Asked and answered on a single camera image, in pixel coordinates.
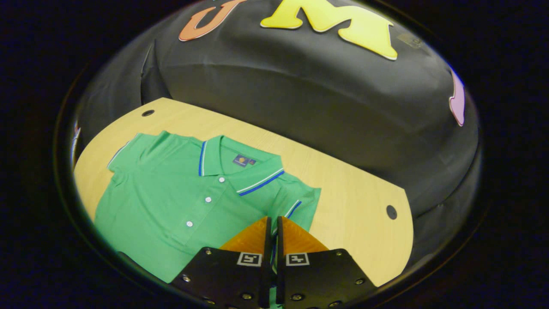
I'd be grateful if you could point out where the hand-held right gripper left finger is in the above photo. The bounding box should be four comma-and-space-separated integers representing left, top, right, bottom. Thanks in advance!
169, 216, 274, 309

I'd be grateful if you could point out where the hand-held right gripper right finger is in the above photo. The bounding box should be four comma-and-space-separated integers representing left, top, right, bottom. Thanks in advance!
274, 216, 378, 309

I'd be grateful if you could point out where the green T-shirt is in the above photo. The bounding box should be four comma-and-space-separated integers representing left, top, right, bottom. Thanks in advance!
94, 131, 322, 309

